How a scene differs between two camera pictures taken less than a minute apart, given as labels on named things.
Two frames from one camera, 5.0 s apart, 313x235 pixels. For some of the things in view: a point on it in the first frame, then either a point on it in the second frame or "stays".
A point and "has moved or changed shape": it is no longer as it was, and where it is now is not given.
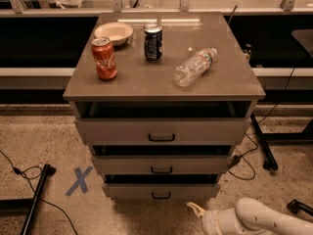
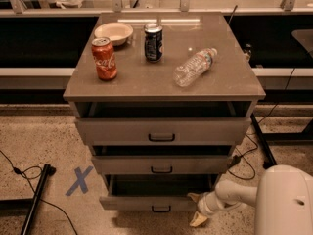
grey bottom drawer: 161,189 has moved or changed shape
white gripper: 209,223 → 203,204
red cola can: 105,58 stays
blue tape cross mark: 80,182 stays
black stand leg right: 263,138 stays
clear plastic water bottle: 193,66 stays
